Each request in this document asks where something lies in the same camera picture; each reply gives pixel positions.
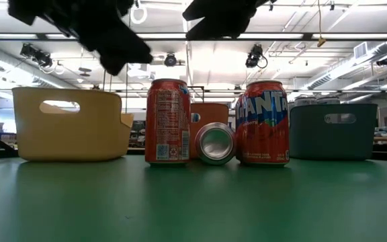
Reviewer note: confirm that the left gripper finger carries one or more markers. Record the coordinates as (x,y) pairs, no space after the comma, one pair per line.
(119,50)

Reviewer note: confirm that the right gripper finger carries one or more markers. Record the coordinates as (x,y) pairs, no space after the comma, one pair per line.
(203,11)
(223,28)

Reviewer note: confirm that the orange plastic basket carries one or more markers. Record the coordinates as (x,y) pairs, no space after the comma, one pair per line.
(213,112)

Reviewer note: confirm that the yellow plastic basket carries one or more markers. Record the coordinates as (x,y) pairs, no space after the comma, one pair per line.
(69,134)

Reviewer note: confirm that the white Celsius Arctic Vibe can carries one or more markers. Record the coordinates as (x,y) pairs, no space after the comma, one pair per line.
(305,100)
(328,100)

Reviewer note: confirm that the teal plastic basket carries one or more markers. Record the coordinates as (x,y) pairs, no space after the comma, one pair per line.
(331,141)

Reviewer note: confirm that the black ceiling spotlight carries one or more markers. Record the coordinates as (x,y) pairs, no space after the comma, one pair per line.
(384,61)

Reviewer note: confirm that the black overhead rig camera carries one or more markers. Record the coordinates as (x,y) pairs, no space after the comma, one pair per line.
(37,57)
(255,55)
(170,60)

